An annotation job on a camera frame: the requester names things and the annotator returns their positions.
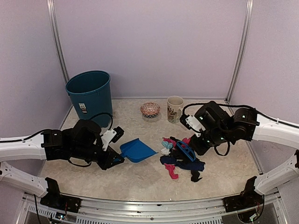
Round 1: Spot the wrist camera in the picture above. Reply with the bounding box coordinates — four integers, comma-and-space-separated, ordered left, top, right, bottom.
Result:
101, 126, 124, 151
180, 114, 203, 137

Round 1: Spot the right aluminium frame post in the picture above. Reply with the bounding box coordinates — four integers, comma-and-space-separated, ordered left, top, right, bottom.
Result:
225, 0, 254, 103

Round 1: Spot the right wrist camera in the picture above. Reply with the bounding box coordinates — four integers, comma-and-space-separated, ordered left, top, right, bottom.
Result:
180, 114, 203, 137

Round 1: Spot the left aluminium frame post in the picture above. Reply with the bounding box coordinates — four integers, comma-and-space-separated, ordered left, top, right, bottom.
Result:
46, 0, 70, 83

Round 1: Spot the blue plastic dustpan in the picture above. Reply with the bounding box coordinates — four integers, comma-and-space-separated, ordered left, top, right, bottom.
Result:
120, 138, 157, 163

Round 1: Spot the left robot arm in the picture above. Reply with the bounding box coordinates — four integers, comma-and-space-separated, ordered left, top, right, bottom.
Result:
0, 119, 124, 208

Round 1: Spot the aluminium frame post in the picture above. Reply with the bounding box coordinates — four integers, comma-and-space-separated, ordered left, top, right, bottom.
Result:
225, 0, 254, 103
46, 0, 70, 83

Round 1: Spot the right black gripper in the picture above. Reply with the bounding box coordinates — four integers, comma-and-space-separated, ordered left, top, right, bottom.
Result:
188, 126, 231, 156

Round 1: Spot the patterned red ceramic bowl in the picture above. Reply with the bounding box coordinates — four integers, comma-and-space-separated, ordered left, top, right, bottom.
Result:
140, 102, 161, 118

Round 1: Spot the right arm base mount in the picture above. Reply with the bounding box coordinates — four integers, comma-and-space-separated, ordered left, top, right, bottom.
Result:
223, 176, 264, 212

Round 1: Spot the blue hand brush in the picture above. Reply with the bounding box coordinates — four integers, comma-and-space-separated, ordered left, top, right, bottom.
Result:
176, 141, 196, 162

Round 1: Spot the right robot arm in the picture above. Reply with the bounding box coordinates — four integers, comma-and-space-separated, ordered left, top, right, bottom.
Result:
180, 101, 299, 207

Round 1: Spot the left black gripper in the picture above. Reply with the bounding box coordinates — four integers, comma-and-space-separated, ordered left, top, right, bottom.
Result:
71, 144, 124, 170

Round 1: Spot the front aluminium rail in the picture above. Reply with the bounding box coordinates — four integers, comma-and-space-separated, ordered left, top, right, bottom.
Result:
14, 191, 289, 224

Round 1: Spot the teal plastic waste bin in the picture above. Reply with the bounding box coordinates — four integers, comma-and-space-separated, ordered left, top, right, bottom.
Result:
65, 70, 113, 127

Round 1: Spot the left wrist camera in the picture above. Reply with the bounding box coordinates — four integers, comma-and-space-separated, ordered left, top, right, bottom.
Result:
101, 126, 124, 151

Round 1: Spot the cream ceramic mug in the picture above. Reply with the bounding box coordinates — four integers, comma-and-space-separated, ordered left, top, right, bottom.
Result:
167, 96, 184, 124

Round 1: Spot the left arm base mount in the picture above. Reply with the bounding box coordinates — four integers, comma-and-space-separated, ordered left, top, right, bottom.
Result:
40, 177, 82, 213

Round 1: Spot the pile of coloured paper scraps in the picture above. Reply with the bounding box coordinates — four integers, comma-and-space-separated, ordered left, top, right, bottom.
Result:
160, 136, 205, 182

